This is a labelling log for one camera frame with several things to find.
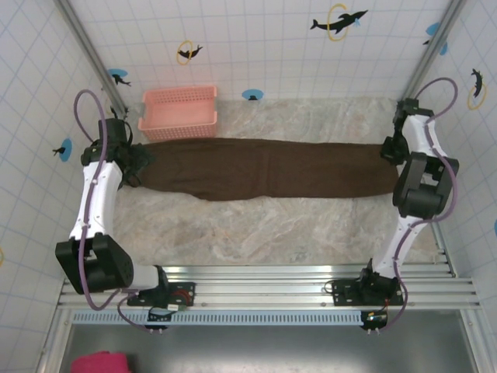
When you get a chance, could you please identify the brown long pants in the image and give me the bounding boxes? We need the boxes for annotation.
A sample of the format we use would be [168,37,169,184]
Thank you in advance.
[134,136,401,202]

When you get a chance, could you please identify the blue oval diver sticker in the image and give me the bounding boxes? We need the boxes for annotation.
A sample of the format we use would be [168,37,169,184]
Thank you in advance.
[52,138,74,162]

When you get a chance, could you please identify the pink plastic basket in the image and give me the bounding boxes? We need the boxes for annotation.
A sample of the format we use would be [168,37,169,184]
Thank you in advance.
[137,85,218,141]

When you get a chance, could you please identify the blue oval shark sticker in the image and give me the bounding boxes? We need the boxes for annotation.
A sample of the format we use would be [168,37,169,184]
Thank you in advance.
[106,68,132,87]

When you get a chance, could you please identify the blue splash sticker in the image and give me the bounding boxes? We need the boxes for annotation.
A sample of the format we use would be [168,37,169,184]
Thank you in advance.
[422,22,442,47]

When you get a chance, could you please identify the pink red cloth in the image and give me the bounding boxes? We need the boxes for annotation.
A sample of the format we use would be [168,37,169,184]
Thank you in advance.
[69,350,131,373]

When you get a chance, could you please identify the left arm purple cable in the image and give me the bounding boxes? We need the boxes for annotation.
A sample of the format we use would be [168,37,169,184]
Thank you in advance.
[72,89,165,335]

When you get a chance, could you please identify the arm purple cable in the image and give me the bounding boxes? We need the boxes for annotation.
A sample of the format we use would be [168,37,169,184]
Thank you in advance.
[364,77,461,335]
[72,89,165,335]

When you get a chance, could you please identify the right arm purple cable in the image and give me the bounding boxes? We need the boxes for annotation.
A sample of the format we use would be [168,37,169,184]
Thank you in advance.
[364,77,461,335]

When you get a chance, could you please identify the aluminium corner post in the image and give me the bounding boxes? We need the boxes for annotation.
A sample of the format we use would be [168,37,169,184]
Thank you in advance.
[398,0,467,108]
[54,0,131,120]

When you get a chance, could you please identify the aluminium side rail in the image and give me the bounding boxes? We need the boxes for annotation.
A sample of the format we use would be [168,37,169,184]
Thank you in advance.
[429,223,457,279]

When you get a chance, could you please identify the small dolphin ring sticker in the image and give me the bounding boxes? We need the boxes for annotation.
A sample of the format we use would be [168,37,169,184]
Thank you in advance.
[176,39,204,65]

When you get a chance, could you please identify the large dolphin ring sticker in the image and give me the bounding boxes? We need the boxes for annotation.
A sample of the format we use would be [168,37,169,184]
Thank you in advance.
[309,2,369,42]

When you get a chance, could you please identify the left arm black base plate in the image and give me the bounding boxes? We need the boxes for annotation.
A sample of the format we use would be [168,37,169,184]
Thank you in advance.
[127,281,198,308]

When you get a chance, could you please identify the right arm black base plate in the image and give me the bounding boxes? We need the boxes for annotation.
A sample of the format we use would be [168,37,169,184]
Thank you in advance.
[332,278,405,308]

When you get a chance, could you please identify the aluminium rail frame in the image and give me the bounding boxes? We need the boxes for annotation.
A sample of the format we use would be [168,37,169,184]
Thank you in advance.
[56,263,482,312]

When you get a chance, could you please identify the aluminium frame leg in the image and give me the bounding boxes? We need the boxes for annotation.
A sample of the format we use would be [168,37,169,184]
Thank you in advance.
[460,309,491,373]
[36,309,74,373]

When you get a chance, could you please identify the white slotted cable duct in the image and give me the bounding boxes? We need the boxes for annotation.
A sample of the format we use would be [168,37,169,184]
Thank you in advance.
[71,310,368,326]

